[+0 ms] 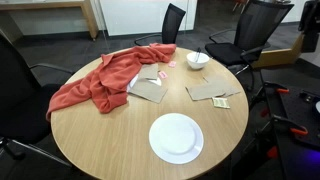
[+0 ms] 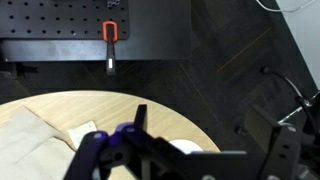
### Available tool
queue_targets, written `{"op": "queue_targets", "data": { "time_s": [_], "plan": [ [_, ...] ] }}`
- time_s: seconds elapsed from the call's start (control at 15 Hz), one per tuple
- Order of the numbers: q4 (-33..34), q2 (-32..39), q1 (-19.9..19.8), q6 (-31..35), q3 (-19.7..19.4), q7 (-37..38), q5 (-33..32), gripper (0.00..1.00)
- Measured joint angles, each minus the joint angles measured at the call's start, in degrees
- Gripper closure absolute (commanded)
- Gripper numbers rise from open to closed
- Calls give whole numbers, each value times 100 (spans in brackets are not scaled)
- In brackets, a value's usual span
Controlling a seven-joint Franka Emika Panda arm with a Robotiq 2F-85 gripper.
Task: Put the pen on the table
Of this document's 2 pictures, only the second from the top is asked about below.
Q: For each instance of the black perforated board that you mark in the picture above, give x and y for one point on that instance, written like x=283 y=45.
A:
x=62 y=19

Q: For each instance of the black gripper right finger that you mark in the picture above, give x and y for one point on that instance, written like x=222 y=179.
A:
x=151 y=158

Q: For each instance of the orange black clamp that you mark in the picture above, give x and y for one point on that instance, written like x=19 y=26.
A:
x=110 y=36

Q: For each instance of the brown paper napkin left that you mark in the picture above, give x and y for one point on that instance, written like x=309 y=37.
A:
x=31 y=149

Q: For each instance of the white round plate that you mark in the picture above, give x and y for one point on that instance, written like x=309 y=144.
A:
x=186 y=146

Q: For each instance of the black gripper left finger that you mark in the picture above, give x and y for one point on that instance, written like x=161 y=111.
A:
x=85 y=164

